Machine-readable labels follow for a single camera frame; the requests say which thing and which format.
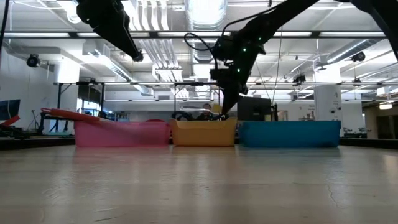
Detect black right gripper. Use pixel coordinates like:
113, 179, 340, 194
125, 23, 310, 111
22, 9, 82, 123
214, 34, 265, 114

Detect red silicone spoon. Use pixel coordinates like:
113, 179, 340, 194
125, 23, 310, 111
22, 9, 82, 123
40, 107, 102, 123

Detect black monitor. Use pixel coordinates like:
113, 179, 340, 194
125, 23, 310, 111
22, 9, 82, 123
237, 96, 274, 122

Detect person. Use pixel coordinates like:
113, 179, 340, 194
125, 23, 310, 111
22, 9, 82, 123
196, 103, 216, 121

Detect orange plastic bin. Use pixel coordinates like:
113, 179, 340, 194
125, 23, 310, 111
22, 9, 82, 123
169, 118, 239, 147

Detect black chair back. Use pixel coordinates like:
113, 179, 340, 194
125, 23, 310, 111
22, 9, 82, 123
172, 111, 195, 121

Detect teal plastic bin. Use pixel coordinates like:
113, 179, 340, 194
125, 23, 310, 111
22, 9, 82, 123
238, 120, 341, 148

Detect white square column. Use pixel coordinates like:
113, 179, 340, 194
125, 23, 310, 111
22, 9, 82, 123
313, 67, 343, 134

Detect pink plastic bin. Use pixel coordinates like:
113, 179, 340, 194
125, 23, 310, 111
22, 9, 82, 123
73, 120, 171, 147

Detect red flat object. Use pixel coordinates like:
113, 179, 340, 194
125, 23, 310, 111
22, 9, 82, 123
0, 114, 21, 128

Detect black hanging cable reel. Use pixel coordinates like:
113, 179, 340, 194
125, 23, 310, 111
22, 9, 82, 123
351, 51, 367, 63
26, 53, 41, 68
292, 73, 307, 86

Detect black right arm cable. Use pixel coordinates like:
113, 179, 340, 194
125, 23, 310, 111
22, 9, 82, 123
183, 30, 224, 70

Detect round silver air duct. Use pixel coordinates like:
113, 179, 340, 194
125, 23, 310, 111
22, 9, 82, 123
185, 0, 228, 32

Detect black overhead frame beam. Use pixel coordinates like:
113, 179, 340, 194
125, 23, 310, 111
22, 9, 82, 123
0, 30, 398, 40

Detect black workbench frame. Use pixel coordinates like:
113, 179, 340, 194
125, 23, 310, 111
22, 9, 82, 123
54, 80, 224, 131

